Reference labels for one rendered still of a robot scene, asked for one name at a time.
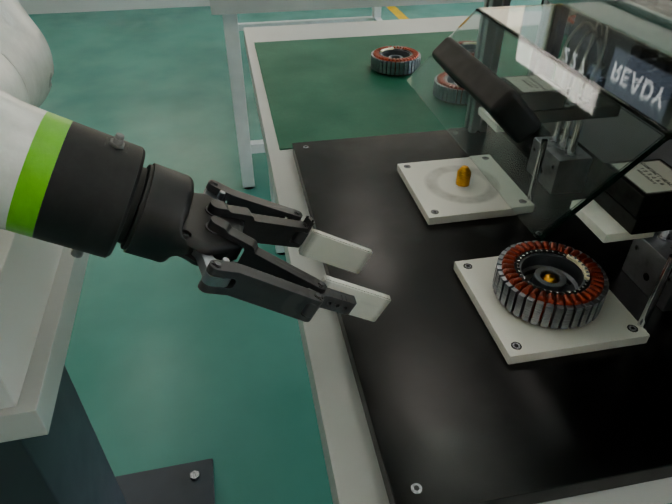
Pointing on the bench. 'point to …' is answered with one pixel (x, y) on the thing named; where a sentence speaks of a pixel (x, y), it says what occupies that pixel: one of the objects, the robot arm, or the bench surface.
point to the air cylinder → (650, 266)
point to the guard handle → (487, 90)
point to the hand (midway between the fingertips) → (347, 275)
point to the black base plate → (479, 348)
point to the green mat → (342, 88)
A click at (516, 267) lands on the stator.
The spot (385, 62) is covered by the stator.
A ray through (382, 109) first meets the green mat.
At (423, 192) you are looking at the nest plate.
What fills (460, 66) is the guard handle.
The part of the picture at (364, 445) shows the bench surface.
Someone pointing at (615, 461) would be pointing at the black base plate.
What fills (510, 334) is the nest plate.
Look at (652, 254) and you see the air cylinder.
